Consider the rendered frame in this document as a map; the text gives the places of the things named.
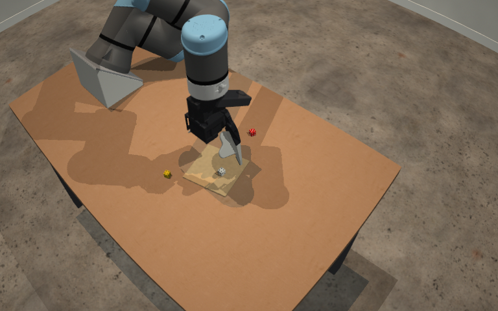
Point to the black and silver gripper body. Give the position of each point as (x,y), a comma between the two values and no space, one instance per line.
(205,120)

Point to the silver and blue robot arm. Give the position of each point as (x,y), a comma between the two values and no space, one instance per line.
(156,26)

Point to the tan square mat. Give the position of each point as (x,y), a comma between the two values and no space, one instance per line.
(204,171)

